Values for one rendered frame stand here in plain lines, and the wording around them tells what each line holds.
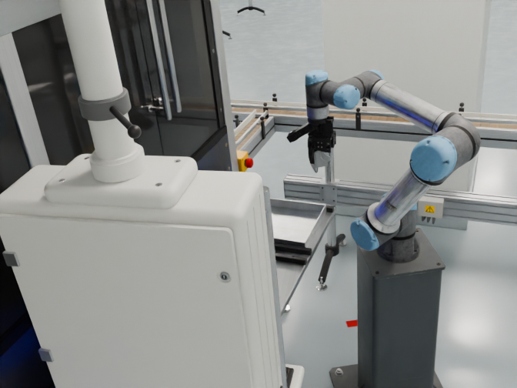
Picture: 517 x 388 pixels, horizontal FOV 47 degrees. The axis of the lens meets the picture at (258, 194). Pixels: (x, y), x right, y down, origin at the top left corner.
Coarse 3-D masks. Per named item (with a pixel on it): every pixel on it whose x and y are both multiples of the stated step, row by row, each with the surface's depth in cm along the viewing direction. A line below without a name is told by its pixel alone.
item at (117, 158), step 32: (64, 0) 91; (96, 0) 92; (96, 32) 94; (96, 64) 96; (96, 96) 98; (128, 96) 103; (96, 128) 102; (128, 128) 94; (96, 160) 105; (128, 160) 105
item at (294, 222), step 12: (276, 204) 230; (288, 204) 228; (300, 204) 226; (312, 204) 224; (276, 216) 224; (288, 216) 223; (300, 216) 222; (312, 216) 222; (324, 216) 221; (276, 228) 217; (288, 228) 216; (300, 228) 215; (312, 228) 209; (276, 240) 205; (288, 240) 204; (300, 240) 209
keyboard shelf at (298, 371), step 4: (288, 364) 169; (296, 368) 167; (300, 368) 167; (296, 372) 166; (300, 372) 166; (304, 372) 168; (292, 376) 164; (296, 376) 164; (300, 376) 164; (292, 380) 163; (296, 380) 163; (300, 380) 163; (292, 384) 162; (296, 384) 162; (300, 384) 163
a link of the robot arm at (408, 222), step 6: (414, 210) 200; (408, 216) 200; (414, 216) 202; (402, 222) 198; (408, 222) 200; (414, 222) 203; (402, 228) 200; (408, 228) 202; (414, 228) 205; (402, 234) 203; (408, 234) 204
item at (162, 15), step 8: (160, 0) 160; (160, 8) 161; (160, 16) 162; (160, 24) 164; (168, 32) 165; (168, 40) 166; (168, 48) 166; (168, 56) 167; (168, 64) 169; (168, 72) 170; (176, 80) 172; (176, 88) 172; (176, 96) 173; (160, 104) 177; (176, 104) 174
